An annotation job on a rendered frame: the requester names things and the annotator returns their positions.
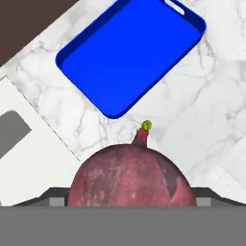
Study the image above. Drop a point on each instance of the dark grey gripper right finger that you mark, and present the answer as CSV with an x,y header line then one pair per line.
x,y
205,196

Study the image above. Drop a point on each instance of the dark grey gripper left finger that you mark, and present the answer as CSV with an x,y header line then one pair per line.
x,y
57,196

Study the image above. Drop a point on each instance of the dark red round beet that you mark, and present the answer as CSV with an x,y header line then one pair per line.
x,y
131,176

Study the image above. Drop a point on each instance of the white sink with grey basin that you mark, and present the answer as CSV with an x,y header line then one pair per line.
x,y
29,153

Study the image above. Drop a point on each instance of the blue plastic tray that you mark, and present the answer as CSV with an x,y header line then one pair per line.
x,y
131,57

